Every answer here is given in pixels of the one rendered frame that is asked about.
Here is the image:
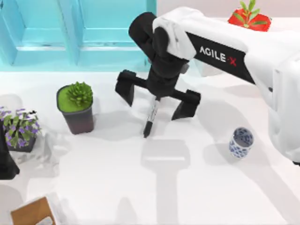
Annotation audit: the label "black and white marker pen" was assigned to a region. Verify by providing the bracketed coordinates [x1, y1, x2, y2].
[143, 96, 161, 139]

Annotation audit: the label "green plant in dark pot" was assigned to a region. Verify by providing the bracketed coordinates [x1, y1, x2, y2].
[56, 81, 95, 135]

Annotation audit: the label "blue and white cup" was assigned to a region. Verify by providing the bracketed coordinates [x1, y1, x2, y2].
[228, 127, 255, 159]

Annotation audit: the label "green plant in red pot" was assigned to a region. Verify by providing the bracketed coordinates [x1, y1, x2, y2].
[227, 0, 272, 32]

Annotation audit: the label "purple flowers in dark pot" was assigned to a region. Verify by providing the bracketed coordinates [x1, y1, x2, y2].
[0, 106, 43, 153]

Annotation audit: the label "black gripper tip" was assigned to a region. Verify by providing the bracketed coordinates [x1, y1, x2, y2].
[0, 126, 21, 181]

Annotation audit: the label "brown book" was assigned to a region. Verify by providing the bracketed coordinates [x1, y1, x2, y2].
[10, 196, 57, 225]

